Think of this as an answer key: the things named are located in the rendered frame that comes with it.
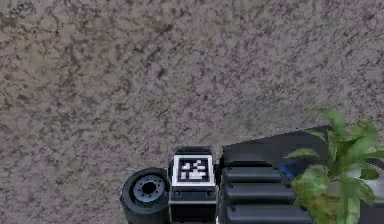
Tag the green house plant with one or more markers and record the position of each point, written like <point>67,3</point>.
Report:
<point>343,173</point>

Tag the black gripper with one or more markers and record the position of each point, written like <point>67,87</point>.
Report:
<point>146,196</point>

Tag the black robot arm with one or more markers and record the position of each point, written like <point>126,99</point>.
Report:
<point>253,193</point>

